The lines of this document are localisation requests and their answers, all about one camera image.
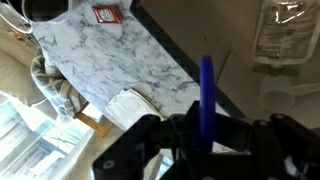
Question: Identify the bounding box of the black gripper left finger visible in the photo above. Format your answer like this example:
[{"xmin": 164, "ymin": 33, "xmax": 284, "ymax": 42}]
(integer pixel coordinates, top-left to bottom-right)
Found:
[{"xmin": 92, "ymin": 100, "xmax": 202, "ymax": 180}]

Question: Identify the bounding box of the grey patterned blanket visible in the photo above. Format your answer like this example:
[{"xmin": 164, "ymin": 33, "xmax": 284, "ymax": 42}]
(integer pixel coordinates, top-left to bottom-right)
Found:
[{"xmin": 29, "ymin": 46, "xmax": 90, "ymax": 118}]

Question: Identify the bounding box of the wooden chair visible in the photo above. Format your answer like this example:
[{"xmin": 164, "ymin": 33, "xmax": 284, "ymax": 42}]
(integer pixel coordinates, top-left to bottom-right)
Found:
[{"xmin": 72, "ymin": 110, "xmax": 115, "ymax": 139}]

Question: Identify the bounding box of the clear plastic pouch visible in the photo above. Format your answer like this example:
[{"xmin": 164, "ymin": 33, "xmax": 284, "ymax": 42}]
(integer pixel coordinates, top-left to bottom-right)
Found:
[{"xmin": 250, "ymin": 0, "xmax": 320, "ymax": 78}]

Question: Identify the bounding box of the navy blue cardboard box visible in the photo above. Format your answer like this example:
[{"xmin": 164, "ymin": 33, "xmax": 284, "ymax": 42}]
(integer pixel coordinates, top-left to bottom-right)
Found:
[{"xmin": 132, "ymin": 0, "xmax": 320, "ymax": 130}]

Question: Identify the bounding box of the white plastic scoop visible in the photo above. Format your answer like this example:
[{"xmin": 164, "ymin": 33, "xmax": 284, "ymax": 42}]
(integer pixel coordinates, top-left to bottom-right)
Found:
[{"xmin": 257, "ymin": 76, "xmax": 320, "ymax": 115}]

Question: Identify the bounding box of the red sauce packet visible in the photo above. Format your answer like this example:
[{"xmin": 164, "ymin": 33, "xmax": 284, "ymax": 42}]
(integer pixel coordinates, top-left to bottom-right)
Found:
[{"xmin": 91, "ymin": 4, "xmax": 124, "ymax": 25}]

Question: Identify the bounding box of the beige sofa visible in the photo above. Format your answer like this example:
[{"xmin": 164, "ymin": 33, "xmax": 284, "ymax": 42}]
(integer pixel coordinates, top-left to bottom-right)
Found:
[{"xmin": 0, "ymin": 29, "xmax": 48, "ymax": 108}]

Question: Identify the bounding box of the white paper napkin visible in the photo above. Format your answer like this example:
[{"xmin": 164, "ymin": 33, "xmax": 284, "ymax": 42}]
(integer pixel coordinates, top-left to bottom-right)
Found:
[{"xmin": 102, "ymin": 87, "xmax": 167, "ymax": 132}]

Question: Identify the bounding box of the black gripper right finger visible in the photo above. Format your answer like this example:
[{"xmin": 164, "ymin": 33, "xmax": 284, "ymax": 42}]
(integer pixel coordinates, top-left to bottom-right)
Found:
[{"xmin": 211, "ymin": 110, "xmax": 320, "ymax": 180}]

